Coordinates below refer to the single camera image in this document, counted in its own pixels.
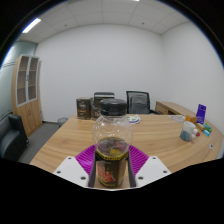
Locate black armchair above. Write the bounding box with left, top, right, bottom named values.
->
left=0, top=113, right=30, bottom=160

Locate large dark brown box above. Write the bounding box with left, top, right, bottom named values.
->
left=92, top=96, right=115, bottom=109

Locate small dark brown box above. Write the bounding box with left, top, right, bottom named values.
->
left=75, top=96, right=93, bottom=120

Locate grey mesh office chair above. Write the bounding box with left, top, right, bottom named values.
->
left=125, top=90, right=158, bottom=115

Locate white mug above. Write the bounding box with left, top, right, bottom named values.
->
left=179, top=120, right=198, bottom=143

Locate purple sign card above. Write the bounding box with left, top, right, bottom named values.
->
left=195, top=103, right=207, bottom=125

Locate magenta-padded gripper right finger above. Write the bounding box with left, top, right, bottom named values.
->
left=127, top=144, right=172, bottom=188

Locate tan cardboard box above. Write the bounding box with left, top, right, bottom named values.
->
left=91, top=106, right=102, bottom=121

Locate wooden shelf cabinet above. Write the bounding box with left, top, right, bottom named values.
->
left=10, top=54, right=44, bottom=136

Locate wooden side desk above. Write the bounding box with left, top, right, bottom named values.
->
left=154, top=100, right=198, bottom=117

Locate small pale box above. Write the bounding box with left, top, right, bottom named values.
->
left=194, top=122, right=205, bottom=132

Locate grey waste bin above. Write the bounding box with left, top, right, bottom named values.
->
left=56, top=116, right=69, bottom=128

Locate ceiling light panel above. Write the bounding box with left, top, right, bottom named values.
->
left=21, top=17, right=42, bottom=34

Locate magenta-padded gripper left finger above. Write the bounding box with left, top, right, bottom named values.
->
left=53, top=144, right=98, bottom=188

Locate round grey disc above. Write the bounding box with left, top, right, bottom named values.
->
left=169, top=114, right=186, bottom=124

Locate clear bottle with black cap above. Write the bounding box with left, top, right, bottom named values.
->
left=91, top=98, right=134, bottom=190

